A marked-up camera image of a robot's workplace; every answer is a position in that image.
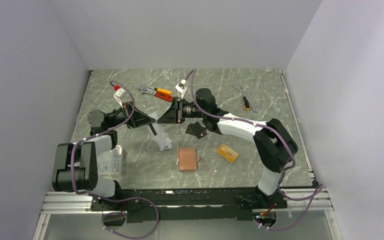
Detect brown leather card holder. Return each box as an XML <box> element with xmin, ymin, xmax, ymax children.
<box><xmin>177</xmin><ymin>147</ymin><xmax>200</xmax><ymax>172</ymax></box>

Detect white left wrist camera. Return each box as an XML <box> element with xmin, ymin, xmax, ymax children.
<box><xmin>113</xmin><ymin>85</ymin><xmax>126</xmax><ymax>106</ymax></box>

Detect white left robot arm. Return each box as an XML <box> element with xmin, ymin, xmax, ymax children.
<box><xmin>52</xmin><ymin>101</ymin><xmax>156</xmax><ymax>210</ymax></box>

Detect yellow handled screwdriver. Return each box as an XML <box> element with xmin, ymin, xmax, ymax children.
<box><xmin>242</xmin><ymin>96</ymin><xmax>251</xmax><ymax>111</ymax></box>

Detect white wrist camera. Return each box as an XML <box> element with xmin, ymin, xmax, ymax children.
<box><xmin>113</xmin><ymin>85</ymin><xmax>126</xmax><ymax>106</ymax></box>
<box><xmin>175</xmin><ymin>79</ymin><xmax>187</xmax><ymax>99</ymax></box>

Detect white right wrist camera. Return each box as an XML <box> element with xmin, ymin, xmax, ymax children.
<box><xmin>175</xmin><ymin>79</ymin><xmax>187</xmax><ymax>99</ymax></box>

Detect clear plastic screw box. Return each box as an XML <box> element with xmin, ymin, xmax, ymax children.
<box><xmin>97</xmin><ymin>145</ymin><xmax>124</xmax><ymax>176</ymax></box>

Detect silver magnetic stripe card stack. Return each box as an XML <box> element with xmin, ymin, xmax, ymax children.
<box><xmin>156</xmin><ymin>132</ymin><xmax>173</xmax><ymax>152</ymax></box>

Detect aluminium frame rail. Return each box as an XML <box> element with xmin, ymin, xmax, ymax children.
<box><xmin>40</xmin><ymin>191</ymin><xmax>93</xmax><ymax>215</ymax></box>

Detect black VIP card stack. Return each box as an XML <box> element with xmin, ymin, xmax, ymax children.
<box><xmin>185</xmin><ymin>122</ymin><xmax>207</xmax><ymax>139</ymax></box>

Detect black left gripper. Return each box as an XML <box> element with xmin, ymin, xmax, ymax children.
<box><xmin>106</xmin><ymin>101</ymin><xmax>156</xmax><ymax>129</ymax></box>

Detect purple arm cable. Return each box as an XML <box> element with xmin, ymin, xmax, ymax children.
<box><xmin>184</xmin><ymin>68</ymin><xmax>325</xmax><ymax>232</ymax></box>
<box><xmin>70</xmin><ymin>80</ymin><xmax>160</xmax><ymax>240</ymax></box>

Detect orange card stack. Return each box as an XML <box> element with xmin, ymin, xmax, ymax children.
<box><xmin>216</xmin><ymin>144</ymin><xmax>239</xmax><ymax>164</ymax></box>

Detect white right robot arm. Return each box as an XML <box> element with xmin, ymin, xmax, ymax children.
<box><xmin>157</xmin><ymin>88</ymin><xmax>299</xmax><ymax>208</ymax></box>

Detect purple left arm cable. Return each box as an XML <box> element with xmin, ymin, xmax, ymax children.
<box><xmin>70</xmin><ymin>80</ymin><xmax>160</xmax><ymax>240</ymax></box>

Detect red orange adjustable wrench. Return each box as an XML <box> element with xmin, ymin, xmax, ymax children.
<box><xmin>136</xmin><ymin>84</ymin><xmax>174</xmax><ymax>103</ymax></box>

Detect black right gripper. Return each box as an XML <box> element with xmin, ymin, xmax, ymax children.
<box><xmin>157</xmin><ymin>97</ymin><xmax>206</xmax><ymax>125</ymax></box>

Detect silver open end wrench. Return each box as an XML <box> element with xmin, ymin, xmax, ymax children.
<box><xmin>232</xmin><ymin>83</ymin><xmax>261</xmax><ymax>113</ymax></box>

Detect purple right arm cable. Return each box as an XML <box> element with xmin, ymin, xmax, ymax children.
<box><xmin>184</xmin><ymin>68</ymin><xmax>325</xmax><ymax>232</ymax></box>

